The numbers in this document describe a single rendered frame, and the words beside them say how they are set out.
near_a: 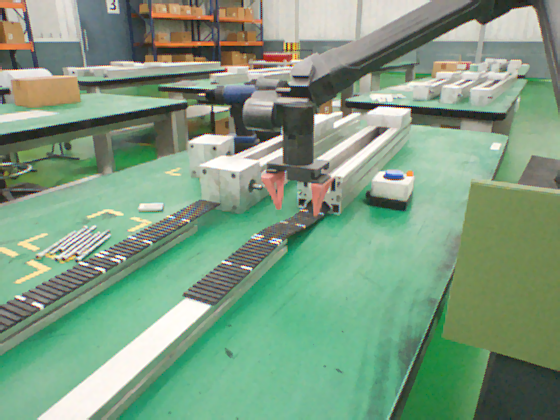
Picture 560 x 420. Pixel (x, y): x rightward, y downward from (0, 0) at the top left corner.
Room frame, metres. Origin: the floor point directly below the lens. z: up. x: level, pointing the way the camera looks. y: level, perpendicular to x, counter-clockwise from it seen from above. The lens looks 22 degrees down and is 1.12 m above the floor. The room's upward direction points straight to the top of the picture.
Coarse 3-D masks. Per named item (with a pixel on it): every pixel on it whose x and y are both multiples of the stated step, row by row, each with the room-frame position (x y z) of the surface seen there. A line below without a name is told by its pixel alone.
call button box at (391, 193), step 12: (372, 180) 0.87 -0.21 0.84; (384, 180) 0.87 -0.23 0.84; (396, 180) 0.86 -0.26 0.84; (408, 180) 0.86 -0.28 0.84; (372, 192) 0.87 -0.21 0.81; (384, 192) 0.85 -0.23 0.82; (396, 192) 0.84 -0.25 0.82; (408, 192) 0.84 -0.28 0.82; (372, 204) 0.87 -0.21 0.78; (384, 204) 0.85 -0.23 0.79; (396, 204) 0.84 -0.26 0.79; (408, 204) 0.86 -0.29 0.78
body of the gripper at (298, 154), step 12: (312, 132) 0.74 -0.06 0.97; (288, 144) 0.72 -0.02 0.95; (300, 144) 0.72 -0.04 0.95; (312, 144) 0.73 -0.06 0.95; (288, 156) 0.72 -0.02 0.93; (300, 156) 0.72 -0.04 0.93; (312, 156) 0.73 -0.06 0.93; (276, 168) 0.74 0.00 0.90; (288, 168) 0.72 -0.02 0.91; (300, 168) 0.71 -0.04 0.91; (312, 168) 0.70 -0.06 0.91; (324, 168) 0.74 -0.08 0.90
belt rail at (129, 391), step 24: (264, 264) 0.58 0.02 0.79; (240, 288) 0.52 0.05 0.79; (168, 312) 0.43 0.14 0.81; (192, 312) 0.43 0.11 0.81; (216, 312) 0.46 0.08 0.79; (144, 336) 0.38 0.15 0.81; (168, 336) 0.38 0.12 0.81; (192, 336) 0.41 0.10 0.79; (120, 360) 0.35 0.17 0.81; (144, 360) 0.35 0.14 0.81; (168, 360) 0.37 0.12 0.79; (96, 384) 0.31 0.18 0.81; (120, 384) 0.31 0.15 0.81; (144, 384) 0.33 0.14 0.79; (72, 408) 0.28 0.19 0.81; (96, 408) 0.28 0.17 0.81; (120, 408) 0.30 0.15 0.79
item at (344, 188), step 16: (368, 128) 1.32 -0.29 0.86; (400, 128) 1.35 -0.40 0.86; (352, 144) 1.12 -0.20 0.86; (368, 144) 1.22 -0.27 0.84; (384, 144) 1.15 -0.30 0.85; (400, 144) 1.38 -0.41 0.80; (336, 160) 1.00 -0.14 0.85; (352, 160) 0.94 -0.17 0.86; (368, 160) 1.04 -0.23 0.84; (384, 160) 1.17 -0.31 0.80; (336, 176) 0.82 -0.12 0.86; (352, 176) 0.89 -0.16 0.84; (368, 176) 1.01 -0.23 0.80; (304, 192) 0.85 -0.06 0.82; (336, 192) 0.82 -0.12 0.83; (352, 192) 0.89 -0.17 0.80; (336, 208) 0.84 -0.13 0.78
